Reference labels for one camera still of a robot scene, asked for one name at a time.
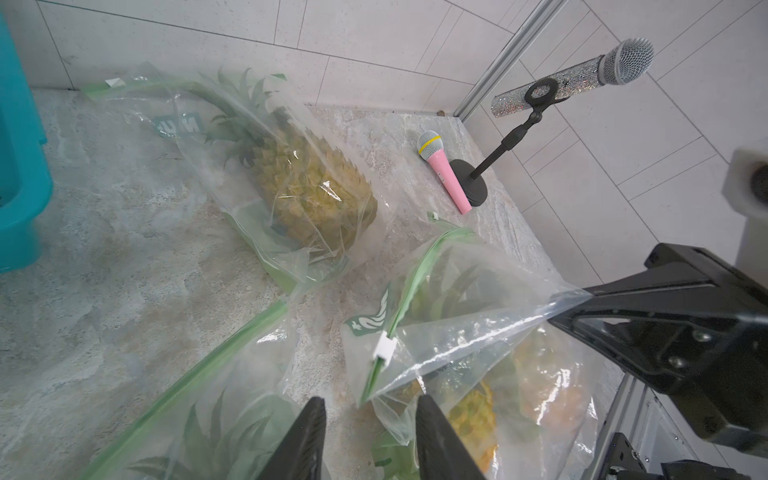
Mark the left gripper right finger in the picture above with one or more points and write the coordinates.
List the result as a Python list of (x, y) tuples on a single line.
[(441, 454)]

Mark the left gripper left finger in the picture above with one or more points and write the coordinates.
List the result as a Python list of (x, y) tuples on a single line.
[(299, 456)]

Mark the pineapple yellow orange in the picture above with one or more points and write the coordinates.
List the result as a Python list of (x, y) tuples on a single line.
[(480, 414)]

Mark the clear zip-top bag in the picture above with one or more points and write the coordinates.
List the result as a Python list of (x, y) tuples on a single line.
[(156, 99), (468, 336), (223, 419)]

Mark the back pineapple in bag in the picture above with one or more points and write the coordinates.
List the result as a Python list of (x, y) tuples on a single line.
[(314, 193)]

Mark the black microphone stand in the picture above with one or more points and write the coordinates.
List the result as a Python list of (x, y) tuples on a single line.
[(510, 144)]

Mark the pink toy microphone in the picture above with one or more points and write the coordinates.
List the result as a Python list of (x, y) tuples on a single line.
[(430, 148)]

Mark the teal plastic basket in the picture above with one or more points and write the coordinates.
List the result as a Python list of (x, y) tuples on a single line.
[(26, 183)]

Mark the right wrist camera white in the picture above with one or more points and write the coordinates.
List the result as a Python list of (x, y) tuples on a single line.
[(745, 189)]

